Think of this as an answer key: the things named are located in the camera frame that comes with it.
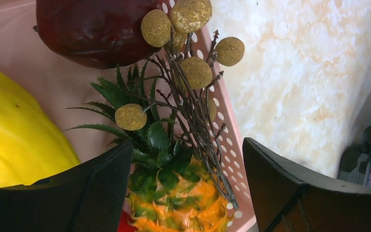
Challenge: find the yellow banana bunch toy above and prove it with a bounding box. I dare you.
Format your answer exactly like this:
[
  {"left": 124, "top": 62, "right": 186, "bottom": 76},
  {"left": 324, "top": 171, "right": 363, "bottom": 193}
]
[{"left": 0, "top": 72, "right": 80, "bottom": 188}]

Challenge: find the red apple toy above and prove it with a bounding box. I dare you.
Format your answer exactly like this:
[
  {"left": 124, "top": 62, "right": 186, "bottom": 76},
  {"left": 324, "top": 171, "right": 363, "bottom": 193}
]
[{"left": 117, "top": 211, "right": 137, "bottom": 232}]

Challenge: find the tan longan fruit cluster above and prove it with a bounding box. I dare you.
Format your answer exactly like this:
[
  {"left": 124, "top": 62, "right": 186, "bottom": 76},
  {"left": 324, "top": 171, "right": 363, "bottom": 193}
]
[{"left": 114, "top": 0, "right": 246, "bottom": 211}]

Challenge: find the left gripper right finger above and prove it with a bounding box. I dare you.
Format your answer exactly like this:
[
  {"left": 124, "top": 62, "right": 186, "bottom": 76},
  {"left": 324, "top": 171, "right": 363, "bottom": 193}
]
[{"left": 243, "top": 137, "right": 371, "bottom": 232}]

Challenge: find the orange spiky fruit toy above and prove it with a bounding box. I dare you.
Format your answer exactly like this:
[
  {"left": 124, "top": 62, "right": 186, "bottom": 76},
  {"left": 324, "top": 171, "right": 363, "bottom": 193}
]
[{"left": 82, "top": 66, "right": 231, "bottom": 232}]

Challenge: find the pink plastic food basket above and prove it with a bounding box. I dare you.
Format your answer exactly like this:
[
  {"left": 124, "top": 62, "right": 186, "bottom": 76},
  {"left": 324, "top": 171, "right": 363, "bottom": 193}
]
[{"left": 0, "top": 0, "right": 257, "bottom": 232}]

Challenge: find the black poker chip case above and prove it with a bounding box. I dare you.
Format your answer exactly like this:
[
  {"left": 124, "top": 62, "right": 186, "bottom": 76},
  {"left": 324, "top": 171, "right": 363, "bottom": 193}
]
[{"left": 337, "top": 125, "right": 371, "bottom": 187}]

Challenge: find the dark red plum toy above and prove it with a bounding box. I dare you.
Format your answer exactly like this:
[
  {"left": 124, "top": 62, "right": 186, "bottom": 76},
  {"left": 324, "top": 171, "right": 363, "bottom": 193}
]
[{"left": 36, "top": 0, "right": 159, "bottom": 69}]

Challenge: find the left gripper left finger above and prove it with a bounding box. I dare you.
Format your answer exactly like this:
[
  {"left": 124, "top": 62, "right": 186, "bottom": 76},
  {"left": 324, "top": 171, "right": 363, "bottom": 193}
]
[{"left": 0, "top": 142, "right": 133, "bottom": 232}]

